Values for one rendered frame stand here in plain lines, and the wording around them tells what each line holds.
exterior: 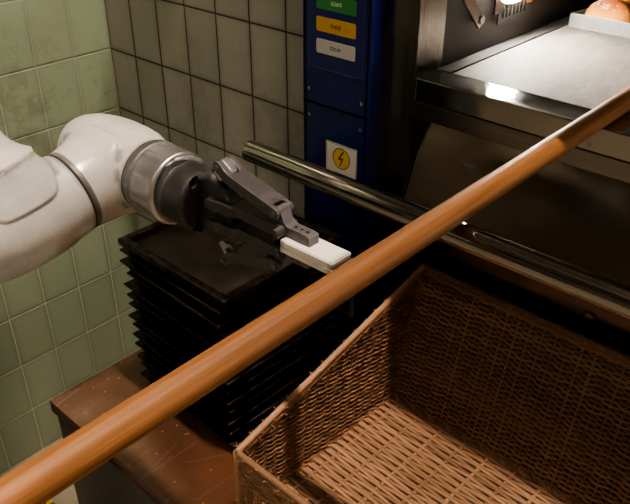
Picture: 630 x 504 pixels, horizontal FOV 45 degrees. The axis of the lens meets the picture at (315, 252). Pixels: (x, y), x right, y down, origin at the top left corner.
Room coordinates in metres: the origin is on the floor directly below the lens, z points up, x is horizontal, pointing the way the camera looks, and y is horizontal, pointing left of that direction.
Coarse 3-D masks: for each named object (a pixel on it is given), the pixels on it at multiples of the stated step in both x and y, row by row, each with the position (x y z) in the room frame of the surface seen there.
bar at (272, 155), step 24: (288, 168) 0.90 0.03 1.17; (312, 168) 0.88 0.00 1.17; (336, 192) 0.84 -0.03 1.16; (360, 192) 0.82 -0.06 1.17; (384, 192) 0.81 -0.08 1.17; (384, 216) 0.79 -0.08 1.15; (408, 216) 0.77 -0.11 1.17; (456, 240) 0.72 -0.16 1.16; (480, 240) 0.71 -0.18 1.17; (504, 240) 0.70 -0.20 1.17; (504, 264) 0.68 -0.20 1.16; (528, 264) 0.66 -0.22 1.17; (552, 264) 0.65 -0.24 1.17; (576, 288) 0.63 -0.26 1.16; (600, 288) 0.61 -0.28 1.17; (624, 288) 0.61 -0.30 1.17; (624, 312) 0.59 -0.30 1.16
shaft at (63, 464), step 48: (624, 96) 1.05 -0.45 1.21; (576, 144) 0.92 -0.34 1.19; (480, 192) 0.75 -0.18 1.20; (384, 240) 0.65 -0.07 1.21; (432, 240) 0.67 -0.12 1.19; (336, 288) 0.57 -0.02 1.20; (240, 336) 0.49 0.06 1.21; (288, 336) 0.51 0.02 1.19; (192, 384) 0.44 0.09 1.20; (96, 432) 0.39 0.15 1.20; (144, 432) 0.40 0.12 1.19; (0, 480) 0.34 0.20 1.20; (48, 480) 0.35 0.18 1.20
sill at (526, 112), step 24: (432, 72) 1.25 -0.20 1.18; (432, 96) 1.20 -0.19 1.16; (456, 96) 1.17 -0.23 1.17; (480, 96) 1.14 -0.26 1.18; (504, 96) 1.13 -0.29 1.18; (528, 96) 1.13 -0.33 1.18; (504, 120) 1.10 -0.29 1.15; (528, 120) 1.08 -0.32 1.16; (552, 120) 1.05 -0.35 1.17; (624, 120) 1.03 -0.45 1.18; (600, 144) 1.00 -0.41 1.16; (624, 144) 0.98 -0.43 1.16
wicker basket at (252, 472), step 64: (384, 320) 1.07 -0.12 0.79; (448, 320) 1.09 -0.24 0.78; (512, 320) 1.02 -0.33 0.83; (320, 384) 0.95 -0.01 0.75; (384, 384) 1.09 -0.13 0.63; (448, 384) 1.05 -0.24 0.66; (512, 384) 0.98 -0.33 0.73; (576, 384) 0.92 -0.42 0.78; (256, 448) 0.85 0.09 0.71; (320, 448) 0.96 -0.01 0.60; (384, 448) 0.97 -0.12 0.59; (448, 448) 0.97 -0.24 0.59; (512, 448) 0.94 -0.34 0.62; (576, 448) 0.88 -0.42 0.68
